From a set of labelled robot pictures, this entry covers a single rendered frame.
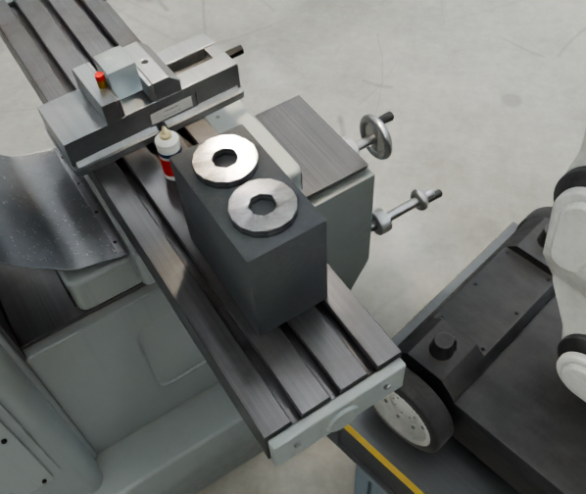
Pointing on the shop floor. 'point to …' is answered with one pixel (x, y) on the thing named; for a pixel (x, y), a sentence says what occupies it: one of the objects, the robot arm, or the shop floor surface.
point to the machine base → (180, 449)
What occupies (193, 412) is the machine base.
